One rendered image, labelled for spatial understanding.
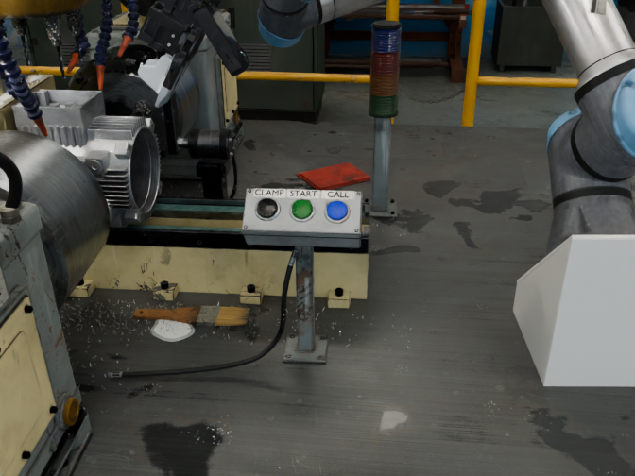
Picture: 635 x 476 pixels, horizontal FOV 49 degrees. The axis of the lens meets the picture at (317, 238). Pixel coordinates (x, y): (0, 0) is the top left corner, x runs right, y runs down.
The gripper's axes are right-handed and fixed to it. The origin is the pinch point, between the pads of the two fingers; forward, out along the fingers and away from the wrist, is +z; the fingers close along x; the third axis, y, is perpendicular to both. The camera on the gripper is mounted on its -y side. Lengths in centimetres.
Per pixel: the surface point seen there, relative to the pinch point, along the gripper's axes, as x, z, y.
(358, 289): 1.1, 13.4, -45.0
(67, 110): -1.0, 10.5, 13.7
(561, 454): 37, 1, -71
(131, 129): -3.0, 8.9, 3.3
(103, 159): 3.1, 13.1, 4.6
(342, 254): 1.1, 8.6, -38.8
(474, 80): -230, 11, -101
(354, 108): -356, 90, -75
